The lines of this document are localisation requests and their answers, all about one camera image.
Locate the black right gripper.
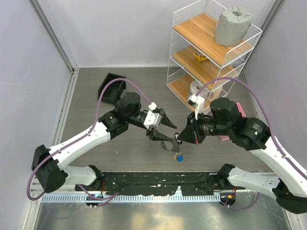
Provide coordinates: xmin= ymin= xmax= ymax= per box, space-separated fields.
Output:
xmin=177 ymin=110 xmax=232 ymax=144

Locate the black key tag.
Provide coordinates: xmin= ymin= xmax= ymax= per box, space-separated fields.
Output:
xmin=174 ymin=132 xmax=182 ymax=145

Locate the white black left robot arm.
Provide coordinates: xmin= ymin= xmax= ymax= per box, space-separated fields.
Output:
xmin=32 ymin=92 xmax=177 ymax=193

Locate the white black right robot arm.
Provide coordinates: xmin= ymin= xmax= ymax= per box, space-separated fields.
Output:
xmin=175 ymin=98 xmax=307 ymax=214

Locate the beige cup on shelf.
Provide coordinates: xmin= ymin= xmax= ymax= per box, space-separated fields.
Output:
xmin=208 ymin=86 xmax=223 ymax=102

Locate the white labelled paper roll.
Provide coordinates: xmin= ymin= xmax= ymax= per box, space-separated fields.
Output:
xmin=188 ymin=80 xmax=209 ymax=102

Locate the pink plastic tray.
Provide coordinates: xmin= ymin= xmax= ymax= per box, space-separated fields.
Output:
xmin=220 ymin=103 xmax=246 ymax=141

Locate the black plastic storage bin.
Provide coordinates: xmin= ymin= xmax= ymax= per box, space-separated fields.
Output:
xmin=97 ymin=72 xmax=126 ymax=105

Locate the yellow toy on shelf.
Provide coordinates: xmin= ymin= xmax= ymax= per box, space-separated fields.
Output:
xmin=193 ymin=53 xmax=208 ymax=62

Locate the grey wrapped paper roll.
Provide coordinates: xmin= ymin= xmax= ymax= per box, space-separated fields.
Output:
xmin=214 ymin=6 xmax=252 ymax=47

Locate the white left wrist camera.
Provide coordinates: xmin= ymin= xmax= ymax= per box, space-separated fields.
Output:
xmin=143 ymin=111 xmax=162 ymax=129

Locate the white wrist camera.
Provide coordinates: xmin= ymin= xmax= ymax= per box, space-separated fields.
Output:
xmin=188 ymin=94 xmax=205 ymax=120
xmin=143 ymin=111 xmax=162 ymax=129

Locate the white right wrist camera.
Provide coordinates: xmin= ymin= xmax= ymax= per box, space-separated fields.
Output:
xmin=188 ymin=94 xmax=205 ymax=120

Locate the white wire wooden shelf rack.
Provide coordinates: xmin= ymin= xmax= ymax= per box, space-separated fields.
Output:
xmin=166 ymin=0 xmax=262 ymax=114

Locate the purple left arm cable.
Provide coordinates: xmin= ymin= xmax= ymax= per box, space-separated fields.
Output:
xmin=26 ymin=78 xmax=154 ymax=201

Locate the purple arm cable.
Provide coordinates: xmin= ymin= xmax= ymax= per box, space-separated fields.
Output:
xmin=26 ymin=78 xmax=154 ymax=201
xmin=196 ymin=77 xmax=307 ymax=179

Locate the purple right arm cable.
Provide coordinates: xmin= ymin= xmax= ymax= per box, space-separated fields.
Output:
xmin=196 ymin=77 xmax=307 ymax=179

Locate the white slotted cable duct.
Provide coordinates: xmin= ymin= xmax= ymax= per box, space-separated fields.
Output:
xmin=41 ymin=192 xmax=221 ymax=204

